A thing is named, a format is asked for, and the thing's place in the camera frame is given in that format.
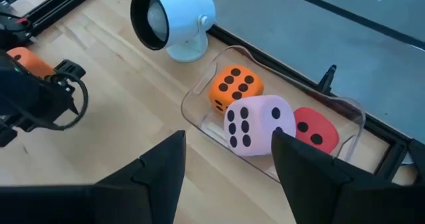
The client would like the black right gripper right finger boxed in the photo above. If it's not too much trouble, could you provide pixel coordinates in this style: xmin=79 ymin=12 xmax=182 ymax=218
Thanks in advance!
xmin=271 ymin=130 xmax=425 ymax=224

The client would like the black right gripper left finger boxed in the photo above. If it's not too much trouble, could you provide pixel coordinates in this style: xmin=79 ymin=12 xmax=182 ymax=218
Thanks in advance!
xmin=0 ymin=130 xmax=187 ymax=224

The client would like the large orange foam die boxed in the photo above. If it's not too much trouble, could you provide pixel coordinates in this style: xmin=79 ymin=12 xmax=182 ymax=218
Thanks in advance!
xmin=6 ymin=47 xmax=56 ymax=80
xmin=208 ymin=64 xmax=265 ymax=116

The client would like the large red foam die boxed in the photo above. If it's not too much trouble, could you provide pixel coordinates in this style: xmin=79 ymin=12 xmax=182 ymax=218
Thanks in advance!
xmin=294 ymin=106 xmax=340 ymax=155

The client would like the large pink foam die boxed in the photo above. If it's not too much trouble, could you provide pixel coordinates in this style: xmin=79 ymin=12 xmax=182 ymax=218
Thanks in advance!
xmin=223 ymin=94 xmax=297 ymax=158

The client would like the clear plastic container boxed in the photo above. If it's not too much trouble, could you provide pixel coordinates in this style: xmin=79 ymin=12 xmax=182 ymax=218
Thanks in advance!
xmin=181 ymin=45 xmax=367 ymax=183

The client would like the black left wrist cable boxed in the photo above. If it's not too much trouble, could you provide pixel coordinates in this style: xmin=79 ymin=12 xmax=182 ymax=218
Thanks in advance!
xmin=49 ymin=71 xmax=90 ymax=132

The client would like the black aluminium table frame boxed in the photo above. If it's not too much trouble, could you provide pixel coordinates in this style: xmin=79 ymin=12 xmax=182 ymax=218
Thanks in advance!
xmin=25 ymin=0 xmax=425 ymax=185

